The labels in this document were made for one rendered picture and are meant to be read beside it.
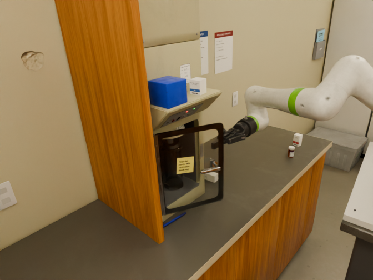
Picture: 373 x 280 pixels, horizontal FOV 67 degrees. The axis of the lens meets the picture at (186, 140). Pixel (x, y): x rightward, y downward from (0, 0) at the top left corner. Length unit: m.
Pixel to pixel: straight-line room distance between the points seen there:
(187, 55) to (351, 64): 0.60
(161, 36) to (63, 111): 0.58
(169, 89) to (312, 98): 0.52
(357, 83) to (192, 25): 0.65
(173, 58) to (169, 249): 0.76
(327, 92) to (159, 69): 0.61
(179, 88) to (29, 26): 0.64
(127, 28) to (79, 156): 0.77
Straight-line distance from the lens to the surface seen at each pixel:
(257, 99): 1.39
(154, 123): 1.05
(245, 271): 1.66
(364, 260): 1.62
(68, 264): 1.29
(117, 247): 1.28
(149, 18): 1.05
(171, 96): 0.99
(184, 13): 1.16
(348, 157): 3.73
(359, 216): 1.46
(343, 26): 3.88
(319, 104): 1.10
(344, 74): 1.17
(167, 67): 1.11
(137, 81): 0.92
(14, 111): 1.32
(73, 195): 1.54
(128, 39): 0.92
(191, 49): 1.20
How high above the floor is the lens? 1.82
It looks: 25 degrees down
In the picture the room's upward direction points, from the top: 3 degrees counter-clockwise
